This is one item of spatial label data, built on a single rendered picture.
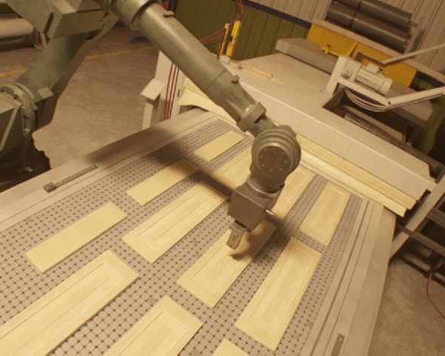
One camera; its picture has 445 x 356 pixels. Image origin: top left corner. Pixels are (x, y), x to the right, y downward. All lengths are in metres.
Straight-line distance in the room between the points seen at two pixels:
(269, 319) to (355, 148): 1.51
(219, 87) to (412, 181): 1.79
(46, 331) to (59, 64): 1.27
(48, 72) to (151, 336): 1.41
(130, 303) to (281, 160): 0.80
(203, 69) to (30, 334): 1.11
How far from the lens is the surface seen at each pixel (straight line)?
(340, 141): 2.49
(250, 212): 1.24
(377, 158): 2.48
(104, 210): 1.62
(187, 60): 1.13
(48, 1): 1.28
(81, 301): 1.33
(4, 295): 1.41
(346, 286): 1.76
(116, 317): 1.31
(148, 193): 1.74
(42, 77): 1.91
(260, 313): 1.43
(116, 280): 1.38
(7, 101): 1.99
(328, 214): 2.08
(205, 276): 1.44
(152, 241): 1.52
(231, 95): 1.12
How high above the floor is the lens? 2.05
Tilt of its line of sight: 34 degrees down
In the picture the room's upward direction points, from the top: 18 degrees clockwise
